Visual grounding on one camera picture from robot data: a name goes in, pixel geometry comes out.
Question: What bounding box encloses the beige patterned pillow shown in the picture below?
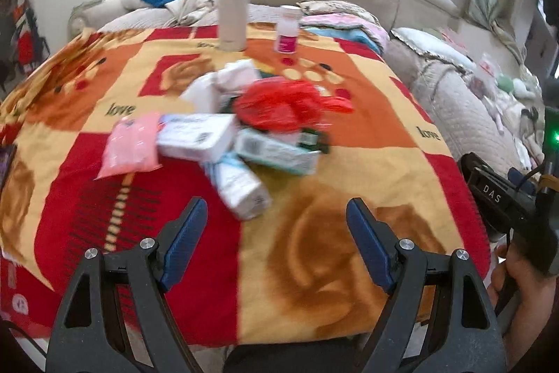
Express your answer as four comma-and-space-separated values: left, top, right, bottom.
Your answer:
299, 0, 377, 19

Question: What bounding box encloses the white thermos bottle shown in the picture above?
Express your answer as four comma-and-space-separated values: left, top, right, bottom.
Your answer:
217, 0, 250, 52

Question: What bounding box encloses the pill bottle with pink label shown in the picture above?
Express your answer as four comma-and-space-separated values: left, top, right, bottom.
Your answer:
274, 5, 302, 55

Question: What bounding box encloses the light blue towel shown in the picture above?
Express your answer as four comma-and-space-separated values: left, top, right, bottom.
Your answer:
306, 28, 378, 51

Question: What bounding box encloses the red plastic bag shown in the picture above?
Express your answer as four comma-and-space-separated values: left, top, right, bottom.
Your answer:
233, 78, 354, 133

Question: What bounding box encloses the pink packet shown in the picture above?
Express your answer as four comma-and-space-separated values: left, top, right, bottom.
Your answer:
95, 113, 163, 180

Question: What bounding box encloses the white medicine box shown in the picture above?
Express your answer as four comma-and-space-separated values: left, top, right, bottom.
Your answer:
156, 113, 239, 163

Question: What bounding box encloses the white pillow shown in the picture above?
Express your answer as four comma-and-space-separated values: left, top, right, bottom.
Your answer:
391, 27, 477, 72

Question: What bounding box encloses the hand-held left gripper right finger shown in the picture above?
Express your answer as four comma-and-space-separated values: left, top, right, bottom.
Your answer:
346, 198, 511, 373

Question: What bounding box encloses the white and blue box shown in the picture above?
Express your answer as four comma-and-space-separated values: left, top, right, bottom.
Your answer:
202, 152, 272, 222

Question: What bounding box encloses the dark green medicine box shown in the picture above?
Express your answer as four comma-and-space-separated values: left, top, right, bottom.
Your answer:
299, 127, 331, 155

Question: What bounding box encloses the clear plastic bag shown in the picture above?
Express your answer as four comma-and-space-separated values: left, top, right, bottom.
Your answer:
478, 52, 499, 79

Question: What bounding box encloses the teal medicine box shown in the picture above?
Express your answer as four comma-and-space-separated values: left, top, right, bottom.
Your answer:
235, 128, 321, 176

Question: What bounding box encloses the red and yellow printed blanket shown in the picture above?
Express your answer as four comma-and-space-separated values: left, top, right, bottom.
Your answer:
0, 23, 492, 352

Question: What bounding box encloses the pink folded blanket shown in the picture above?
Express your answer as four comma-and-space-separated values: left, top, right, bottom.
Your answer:
299, 12, 390, 52

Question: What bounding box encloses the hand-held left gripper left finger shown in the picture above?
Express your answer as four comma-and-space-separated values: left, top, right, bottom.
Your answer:
46, 197, 209, 373

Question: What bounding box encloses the person's right hand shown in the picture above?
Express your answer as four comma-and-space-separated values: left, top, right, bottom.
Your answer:
488, 244, 559, 373

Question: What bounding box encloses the white tissue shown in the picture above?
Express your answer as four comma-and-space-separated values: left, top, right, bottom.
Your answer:
214, 59, 261, 96

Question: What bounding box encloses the green plush toy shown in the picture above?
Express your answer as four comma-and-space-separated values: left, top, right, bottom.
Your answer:
498, 75, 539, 95

